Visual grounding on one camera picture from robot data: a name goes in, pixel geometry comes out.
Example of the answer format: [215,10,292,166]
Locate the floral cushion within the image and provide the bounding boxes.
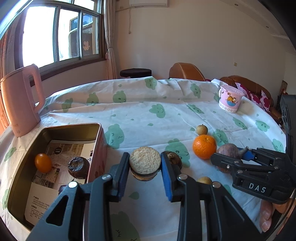
[236,82,271,112]

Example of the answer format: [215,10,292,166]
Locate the pink cartoon cup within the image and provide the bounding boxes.
[218,84,244,113]

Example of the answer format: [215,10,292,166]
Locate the dark brown water chestnut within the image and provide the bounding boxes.
[166,151,183,171]

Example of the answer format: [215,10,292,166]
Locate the printed paper leaflet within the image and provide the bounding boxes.
[24,139,96,226]

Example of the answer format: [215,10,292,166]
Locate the pink electric kettle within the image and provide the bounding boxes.
[0,64,46,138]

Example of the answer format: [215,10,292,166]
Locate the person's right hand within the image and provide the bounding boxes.
[258,199,290,232]

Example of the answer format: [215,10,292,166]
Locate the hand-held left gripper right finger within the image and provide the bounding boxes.
[160,151,262,241]

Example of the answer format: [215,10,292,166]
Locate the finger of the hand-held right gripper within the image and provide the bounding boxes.
[241,148,287,168]
[210,152,282,176]

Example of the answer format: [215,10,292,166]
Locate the dark brown mangosteen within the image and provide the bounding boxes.
[68,157,90,179]

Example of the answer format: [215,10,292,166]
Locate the small orange kumquat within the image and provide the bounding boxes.
[35,153,52,173]

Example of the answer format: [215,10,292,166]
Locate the peach patterned curtain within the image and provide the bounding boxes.
[0,21,23,130]

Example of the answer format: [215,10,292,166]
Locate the brown leather sofa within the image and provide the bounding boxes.
[220,75,281,121]

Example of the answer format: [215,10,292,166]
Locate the purple passion fruit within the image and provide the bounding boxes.
[216,143,250,173]

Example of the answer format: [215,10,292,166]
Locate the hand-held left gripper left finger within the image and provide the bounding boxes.
[25,152,130,241]

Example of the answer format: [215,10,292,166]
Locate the beige curtain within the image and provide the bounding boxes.
[103,0,118,80]

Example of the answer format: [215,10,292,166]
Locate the white air conditioner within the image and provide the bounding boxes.
[129,0,167,7]

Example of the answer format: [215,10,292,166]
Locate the brown framed window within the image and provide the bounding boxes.
[14,0,107,80]

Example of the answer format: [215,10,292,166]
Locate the dark round stool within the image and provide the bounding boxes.
[120,68,152,78]

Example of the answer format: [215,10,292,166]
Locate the mandarin orange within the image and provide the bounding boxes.
[193,134,217,160]

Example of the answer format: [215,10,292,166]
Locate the pink metal tin box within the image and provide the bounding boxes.
[6,123,108,232]

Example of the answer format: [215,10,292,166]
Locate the brown chestnut with cut top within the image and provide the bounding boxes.
[129,146,162,181]

